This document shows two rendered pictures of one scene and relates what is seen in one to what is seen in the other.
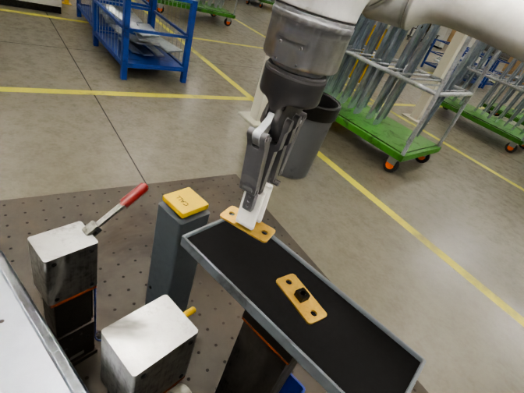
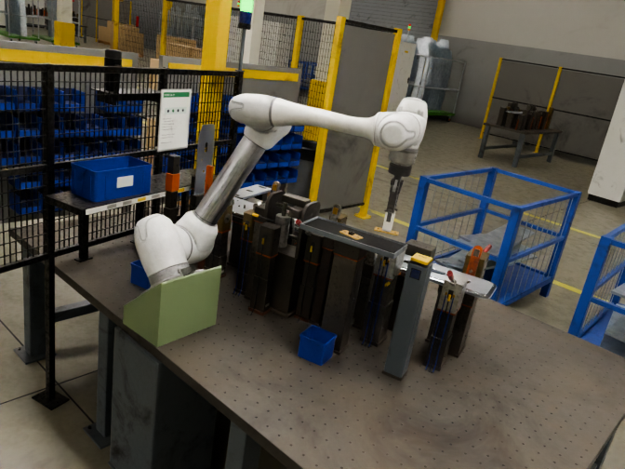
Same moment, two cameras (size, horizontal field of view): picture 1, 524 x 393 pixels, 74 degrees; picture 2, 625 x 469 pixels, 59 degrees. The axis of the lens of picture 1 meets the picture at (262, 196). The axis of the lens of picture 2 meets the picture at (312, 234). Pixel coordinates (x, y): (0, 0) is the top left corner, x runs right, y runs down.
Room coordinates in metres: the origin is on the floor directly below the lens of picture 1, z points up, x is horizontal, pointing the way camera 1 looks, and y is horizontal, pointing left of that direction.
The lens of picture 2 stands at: (2.21, -0.44, 1.80)
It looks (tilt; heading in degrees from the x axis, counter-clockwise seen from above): 19 degrees down; 174
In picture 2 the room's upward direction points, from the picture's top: 9 degrees clockwise
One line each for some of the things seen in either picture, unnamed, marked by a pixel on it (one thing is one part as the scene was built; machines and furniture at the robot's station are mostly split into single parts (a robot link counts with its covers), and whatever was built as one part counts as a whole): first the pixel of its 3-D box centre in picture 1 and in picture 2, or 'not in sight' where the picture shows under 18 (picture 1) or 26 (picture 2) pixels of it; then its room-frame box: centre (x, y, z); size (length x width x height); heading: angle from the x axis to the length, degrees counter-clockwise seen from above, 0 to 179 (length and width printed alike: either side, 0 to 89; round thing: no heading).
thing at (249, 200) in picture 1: (249, 196); not in sight; (0.39, 0.02, 1.28); 0.03 x 0.01 x 0.05; 162
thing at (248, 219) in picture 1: (250, 207); not in sight; (0.41, 0.01, 1.25); 0.03 x 0.01 x 0.07; 72
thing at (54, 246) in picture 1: (75, 301); (444, 324); (0.41, 0.29, 0.88); 0.12 x 0.07 x 0.36; 148
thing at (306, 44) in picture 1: (306, 40); (403, 154); (0.42, 0.01, 1.48); 0.09 x 0.09 x 0.06
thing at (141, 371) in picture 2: not in sight; (165, 404); (0.32, -0.72, 0.33); 0.31 x 0.31 x 0.66; 44
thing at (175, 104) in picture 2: not in sight; (173, 119); (-0.67, -0.92, 1.30); 0.23 x 0.02 x 0.31; 148
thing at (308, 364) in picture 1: (294, 298); (352, 235); (0.36, -0.09, 1.16); 0.37 x 0.14 x 0.02; 58
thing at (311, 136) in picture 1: (299, 134); not in sight; (2.97, -0.14, 0.36); 0.50 x 0.50 x 0.73
